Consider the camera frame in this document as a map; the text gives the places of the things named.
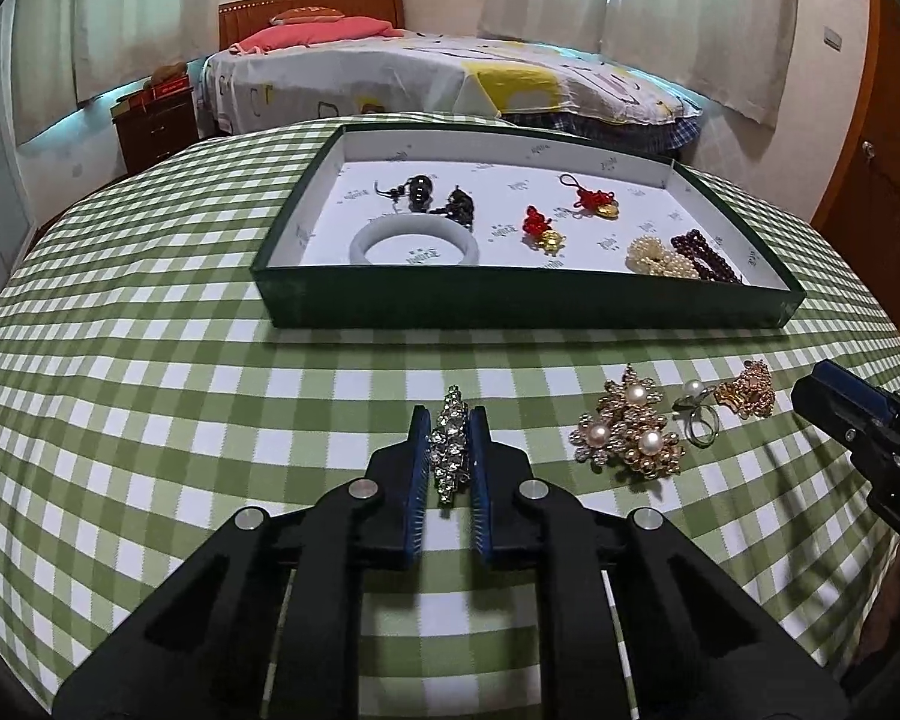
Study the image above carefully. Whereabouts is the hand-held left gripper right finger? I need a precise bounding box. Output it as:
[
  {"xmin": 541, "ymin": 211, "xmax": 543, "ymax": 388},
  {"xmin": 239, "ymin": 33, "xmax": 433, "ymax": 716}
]
[{"xmin": 469, "ymin": 405, "xmax": 848, "ymax": 720}]

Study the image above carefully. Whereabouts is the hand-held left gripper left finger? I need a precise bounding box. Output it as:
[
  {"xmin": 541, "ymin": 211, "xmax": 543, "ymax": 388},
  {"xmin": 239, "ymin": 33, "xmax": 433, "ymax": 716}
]
[{"xmin": 52, "ymin": 405, "xmax": 432, "ymax": 720}]

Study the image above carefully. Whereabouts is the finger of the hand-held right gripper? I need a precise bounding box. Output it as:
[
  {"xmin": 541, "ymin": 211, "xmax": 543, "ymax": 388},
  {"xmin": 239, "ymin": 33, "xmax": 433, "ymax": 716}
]
[
  {"xmin": 791, "ymin": 379, "xmax": 882, "ymax": 460},
  {"xmin": 814, "ymin": 360, "xmax": 895, "ymax": 422}
]

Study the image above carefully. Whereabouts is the silver rhinestone brooch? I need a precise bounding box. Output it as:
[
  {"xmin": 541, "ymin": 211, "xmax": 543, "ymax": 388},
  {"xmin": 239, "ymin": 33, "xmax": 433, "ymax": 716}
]
[{"xmin": 430, "ymin": 385, "xmax": 470, "ymax": 505}]

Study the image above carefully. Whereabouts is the gold openwork brooch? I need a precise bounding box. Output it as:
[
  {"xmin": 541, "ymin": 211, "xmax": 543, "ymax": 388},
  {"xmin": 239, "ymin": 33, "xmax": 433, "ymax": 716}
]
[{"xmin": 715, "ymin": 358, "xmax": 777, "ymax": 421}]

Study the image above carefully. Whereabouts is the green tray box white inside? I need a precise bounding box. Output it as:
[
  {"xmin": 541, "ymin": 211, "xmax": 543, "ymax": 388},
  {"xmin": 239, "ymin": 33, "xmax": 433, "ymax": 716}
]
[{"xmin": 251, "ymin": 122, "xmax": 807, "ymax": 331}]

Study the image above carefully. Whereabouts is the dark red bead bracelet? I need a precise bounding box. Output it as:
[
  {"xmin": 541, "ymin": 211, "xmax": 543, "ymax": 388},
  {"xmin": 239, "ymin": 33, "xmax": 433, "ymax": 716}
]
[{"xmin": 671, "ymin": 229, "xmax": 743, "ymax": 284}]

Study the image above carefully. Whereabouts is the pale jade bangle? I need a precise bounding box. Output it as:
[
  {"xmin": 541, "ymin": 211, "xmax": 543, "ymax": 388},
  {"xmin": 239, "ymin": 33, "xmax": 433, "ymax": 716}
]
[{"xmin": 350, "ymin": 216, "xmax": 482, "ymax": 267}]

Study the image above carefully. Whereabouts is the white pearl bracelet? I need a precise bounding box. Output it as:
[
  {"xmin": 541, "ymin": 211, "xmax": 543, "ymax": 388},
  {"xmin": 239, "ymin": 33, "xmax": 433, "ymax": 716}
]
[{"xmin": 628, "ymin": 235, "xmax": 700, "ymax": 280}]

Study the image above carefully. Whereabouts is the red knot gold charm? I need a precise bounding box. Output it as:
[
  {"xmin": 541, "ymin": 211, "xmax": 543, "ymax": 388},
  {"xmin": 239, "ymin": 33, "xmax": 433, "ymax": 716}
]
[{"xmin": 523, "ymin": 204, "xmax": 567, "ymax": 256}]

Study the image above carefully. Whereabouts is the black earring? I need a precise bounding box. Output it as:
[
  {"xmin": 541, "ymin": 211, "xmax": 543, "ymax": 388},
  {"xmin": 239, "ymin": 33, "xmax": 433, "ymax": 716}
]
[
  {"xmin": 427, "ymin": 184, "xmax": 477, "ymax": 227},
  {"xmin": 373, "ymin": 174, "xmax": 436, "ymax": 212}
]

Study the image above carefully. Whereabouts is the red knot charm long cord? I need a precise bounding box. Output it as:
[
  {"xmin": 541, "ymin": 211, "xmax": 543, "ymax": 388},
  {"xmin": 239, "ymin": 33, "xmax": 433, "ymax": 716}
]
[{"xmin": 557, "ymin": 172, "xmax": 622, "ymax": 221}]

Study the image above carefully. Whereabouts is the gold pearl flower brooch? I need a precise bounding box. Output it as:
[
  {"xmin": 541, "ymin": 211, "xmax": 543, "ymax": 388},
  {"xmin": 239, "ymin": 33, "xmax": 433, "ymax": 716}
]
[{"xmin": 570, "ymin": 364, "xmax": 685, "ymax": 477}]

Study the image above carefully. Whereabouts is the wooden door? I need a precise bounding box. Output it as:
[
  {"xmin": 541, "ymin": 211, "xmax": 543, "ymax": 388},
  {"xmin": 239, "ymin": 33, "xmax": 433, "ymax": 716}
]
[{"xmin": 810, "ymin": 0, "xmax": 900, "ymax": 331}]

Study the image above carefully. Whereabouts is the green white checkered tablecloth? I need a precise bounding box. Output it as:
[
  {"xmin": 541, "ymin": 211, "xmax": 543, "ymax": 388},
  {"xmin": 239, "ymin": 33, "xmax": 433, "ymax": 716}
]
[{"xmin": 0, "ymin": 111, "xmax": 900, "ymax": 720}]

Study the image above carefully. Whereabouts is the bed with patterned sheet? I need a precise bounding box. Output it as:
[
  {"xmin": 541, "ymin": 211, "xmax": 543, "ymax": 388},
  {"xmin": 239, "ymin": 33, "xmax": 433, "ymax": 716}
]
[{"xmin": 199, "ymin": 26, "xmax": 702, "ymax": 158}]

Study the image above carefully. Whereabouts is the dark wooden nightstand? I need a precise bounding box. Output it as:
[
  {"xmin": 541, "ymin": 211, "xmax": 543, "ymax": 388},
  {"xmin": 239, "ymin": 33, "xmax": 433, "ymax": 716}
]
[{"xmin": 112, "ymin": 86, "xmax": 200, "ymax": 173}]

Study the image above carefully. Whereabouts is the pink pillow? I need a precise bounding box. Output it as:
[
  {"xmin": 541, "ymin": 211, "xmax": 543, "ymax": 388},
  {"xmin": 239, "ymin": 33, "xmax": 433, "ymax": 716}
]
[{"xmin": 236, "ymin": 16, "xmax": 406, "ymax": 53}]

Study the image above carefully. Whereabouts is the red box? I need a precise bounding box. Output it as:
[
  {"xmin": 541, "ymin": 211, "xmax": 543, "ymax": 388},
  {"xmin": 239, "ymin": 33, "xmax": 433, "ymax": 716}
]
[{"xmin": 131, "ymin": 79, "xmax": 193, "ymax": 103}]

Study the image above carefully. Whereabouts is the small orange cushion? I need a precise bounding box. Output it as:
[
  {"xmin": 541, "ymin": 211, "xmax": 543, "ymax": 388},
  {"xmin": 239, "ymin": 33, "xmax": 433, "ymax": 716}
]
[{"xmin": 270, "ymin": 6, "xmax": 344, "ymax": 25}]

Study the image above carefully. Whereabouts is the wooden headboard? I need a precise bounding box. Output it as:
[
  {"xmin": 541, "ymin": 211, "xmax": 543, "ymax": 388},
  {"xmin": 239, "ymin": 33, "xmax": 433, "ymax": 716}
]
[{"xmin": 219, "ymin": 0, "xmax": 406, "ymax": 47}]

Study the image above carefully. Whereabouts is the silver pearl ring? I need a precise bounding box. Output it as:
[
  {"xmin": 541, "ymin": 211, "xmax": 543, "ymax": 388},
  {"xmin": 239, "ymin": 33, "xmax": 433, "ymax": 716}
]
[{"xmin": 673, "ymin": 379, "xmax": 721, "ymax": 445}]

